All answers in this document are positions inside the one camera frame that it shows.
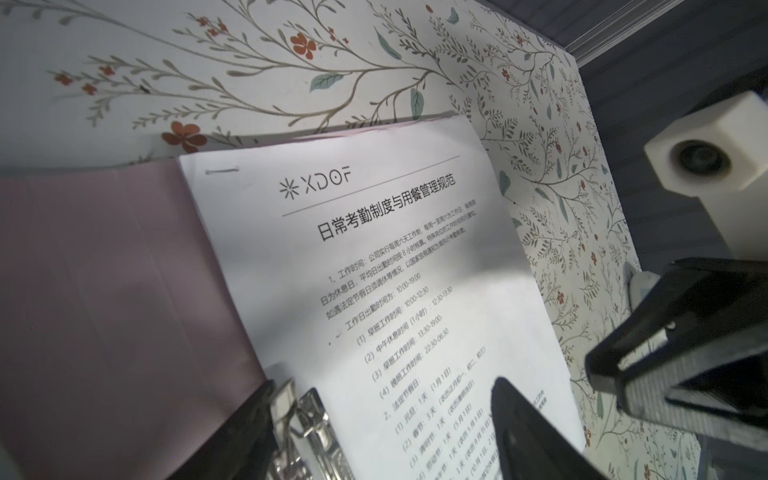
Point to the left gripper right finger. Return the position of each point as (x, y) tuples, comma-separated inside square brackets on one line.
[(529, 447)]

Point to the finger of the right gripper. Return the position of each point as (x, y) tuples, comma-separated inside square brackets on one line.
[(693, 354)]

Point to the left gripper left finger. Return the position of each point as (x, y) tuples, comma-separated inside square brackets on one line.
[(242, 448)]

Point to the pink folder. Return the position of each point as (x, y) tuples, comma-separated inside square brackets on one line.
[(121, 351)]

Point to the printed paper sheets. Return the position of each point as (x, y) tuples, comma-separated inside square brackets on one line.
[(382, 268)]

